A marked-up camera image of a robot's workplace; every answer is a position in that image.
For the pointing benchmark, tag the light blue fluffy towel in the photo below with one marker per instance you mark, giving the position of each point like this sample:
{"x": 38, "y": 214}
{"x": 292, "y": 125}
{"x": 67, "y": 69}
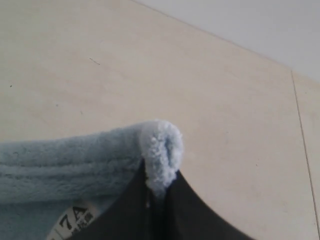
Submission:
{"x": 50, "y": 189}

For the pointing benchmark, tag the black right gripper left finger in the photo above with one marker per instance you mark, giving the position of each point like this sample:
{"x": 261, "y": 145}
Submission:
{"x": 128, "y": 218}

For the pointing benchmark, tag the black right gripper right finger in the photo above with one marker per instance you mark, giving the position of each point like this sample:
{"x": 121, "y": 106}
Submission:
{"x": 188, "y": 217}

